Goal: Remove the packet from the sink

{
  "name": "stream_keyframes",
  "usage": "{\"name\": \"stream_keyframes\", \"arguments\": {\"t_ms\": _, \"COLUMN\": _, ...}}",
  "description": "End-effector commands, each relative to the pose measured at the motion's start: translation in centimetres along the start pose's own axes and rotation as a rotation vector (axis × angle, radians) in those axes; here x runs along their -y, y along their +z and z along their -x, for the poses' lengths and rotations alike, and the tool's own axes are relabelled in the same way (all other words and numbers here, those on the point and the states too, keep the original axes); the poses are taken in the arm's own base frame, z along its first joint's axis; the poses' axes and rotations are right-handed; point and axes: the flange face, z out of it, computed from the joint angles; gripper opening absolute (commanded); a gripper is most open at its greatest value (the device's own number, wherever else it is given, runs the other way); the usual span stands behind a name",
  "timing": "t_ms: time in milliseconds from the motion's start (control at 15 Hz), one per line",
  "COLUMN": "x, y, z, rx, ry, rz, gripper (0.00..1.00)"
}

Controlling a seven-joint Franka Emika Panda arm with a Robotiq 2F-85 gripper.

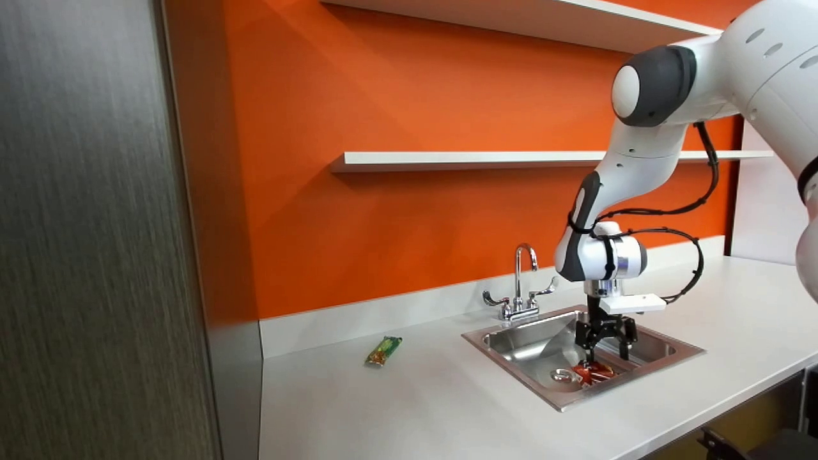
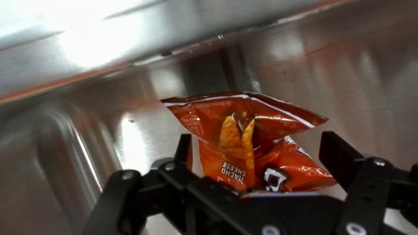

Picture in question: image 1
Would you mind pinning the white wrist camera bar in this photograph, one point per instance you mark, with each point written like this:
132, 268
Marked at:
634, 302

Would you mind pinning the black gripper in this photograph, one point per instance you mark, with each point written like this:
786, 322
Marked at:
605, 326

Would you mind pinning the stainless steel sink basin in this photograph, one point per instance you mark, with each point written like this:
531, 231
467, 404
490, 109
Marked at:
528, 345

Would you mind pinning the round sink drain strainer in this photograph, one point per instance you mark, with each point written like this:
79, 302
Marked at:
564, 373

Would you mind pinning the green snack packet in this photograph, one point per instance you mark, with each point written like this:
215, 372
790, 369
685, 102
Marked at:
385, 351

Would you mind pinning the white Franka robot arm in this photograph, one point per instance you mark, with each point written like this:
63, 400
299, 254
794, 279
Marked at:
655, 153

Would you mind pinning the high white wall shelf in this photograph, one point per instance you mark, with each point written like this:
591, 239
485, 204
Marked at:
546, 19

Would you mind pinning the orange snack packet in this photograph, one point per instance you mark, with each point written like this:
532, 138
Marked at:
595, 373

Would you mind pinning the tall dark cabinet panel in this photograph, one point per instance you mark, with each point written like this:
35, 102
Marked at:
93, 239

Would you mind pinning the long white wall shelf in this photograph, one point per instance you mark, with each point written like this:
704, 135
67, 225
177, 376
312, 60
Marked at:
476, 160

